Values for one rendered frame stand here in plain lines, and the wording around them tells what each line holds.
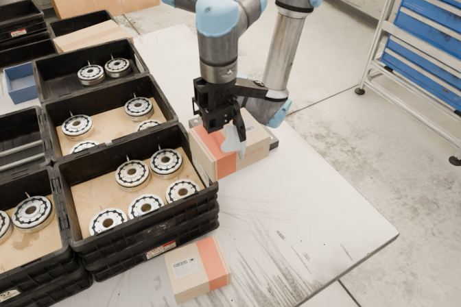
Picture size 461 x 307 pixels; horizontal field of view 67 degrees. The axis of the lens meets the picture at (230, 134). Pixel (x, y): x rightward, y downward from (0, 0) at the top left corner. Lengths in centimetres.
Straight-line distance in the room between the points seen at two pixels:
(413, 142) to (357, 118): 39
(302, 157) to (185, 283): 65
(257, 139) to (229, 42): 28
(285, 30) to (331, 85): 187
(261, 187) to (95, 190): 55
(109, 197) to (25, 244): 24
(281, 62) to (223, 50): 50
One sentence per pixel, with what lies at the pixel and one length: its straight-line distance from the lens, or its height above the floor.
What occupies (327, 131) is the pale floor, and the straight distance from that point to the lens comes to 251.
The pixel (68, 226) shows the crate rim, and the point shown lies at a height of 92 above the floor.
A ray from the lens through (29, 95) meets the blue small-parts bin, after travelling 180.
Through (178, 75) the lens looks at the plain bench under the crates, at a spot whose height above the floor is 70.
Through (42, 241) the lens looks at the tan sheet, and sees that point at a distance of 111.
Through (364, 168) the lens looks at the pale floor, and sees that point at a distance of 235.
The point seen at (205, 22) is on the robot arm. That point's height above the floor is 143.
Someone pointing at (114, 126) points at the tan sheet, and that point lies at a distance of 133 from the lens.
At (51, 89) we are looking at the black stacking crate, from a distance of 160.
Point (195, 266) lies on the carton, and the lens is 103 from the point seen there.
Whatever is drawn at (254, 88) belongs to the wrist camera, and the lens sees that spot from 75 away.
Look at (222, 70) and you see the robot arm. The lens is 66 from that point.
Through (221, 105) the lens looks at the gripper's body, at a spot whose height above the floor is 123.
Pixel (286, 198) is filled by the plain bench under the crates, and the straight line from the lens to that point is 123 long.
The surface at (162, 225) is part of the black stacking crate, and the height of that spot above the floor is 85.
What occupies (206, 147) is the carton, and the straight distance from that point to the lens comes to 80.
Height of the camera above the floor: 171
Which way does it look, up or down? 46 degrees down
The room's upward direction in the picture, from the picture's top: straight up
